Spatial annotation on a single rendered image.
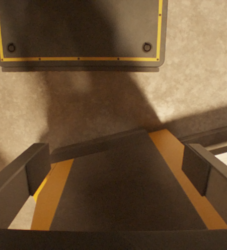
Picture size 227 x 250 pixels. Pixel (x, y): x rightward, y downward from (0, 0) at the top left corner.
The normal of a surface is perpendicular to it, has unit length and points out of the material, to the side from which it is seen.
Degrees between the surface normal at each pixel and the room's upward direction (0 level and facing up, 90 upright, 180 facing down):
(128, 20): 0
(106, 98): 0
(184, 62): 0
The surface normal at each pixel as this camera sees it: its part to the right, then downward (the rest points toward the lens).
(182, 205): -0.25, -0.94
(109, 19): 0.00, 0.25
